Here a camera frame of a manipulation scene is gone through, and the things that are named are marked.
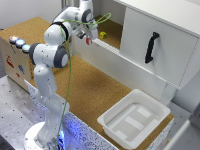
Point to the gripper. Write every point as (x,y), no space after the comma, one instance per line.
(92,32)

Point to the white sliding door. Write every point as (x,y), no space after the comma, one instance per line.
(173,50)

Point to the white cabinet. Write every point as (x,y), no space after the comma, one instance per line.
(166,10)

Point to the red button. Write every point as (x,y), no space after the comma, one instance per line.
(13,39)

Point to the yellow block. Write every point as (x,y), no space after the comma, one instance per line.
(103,35)

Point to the pink block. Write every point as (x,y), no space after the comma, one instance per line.
(88,41)

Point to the white plastic box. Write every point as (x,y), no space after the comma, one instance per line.
(133,120)

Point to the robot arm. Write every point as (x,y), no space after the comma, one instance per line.
(45,80)

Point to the blue button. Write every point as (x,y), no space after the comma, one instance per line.
(20,42)

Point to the green button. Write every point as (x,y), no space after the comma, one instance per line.
(26,48)

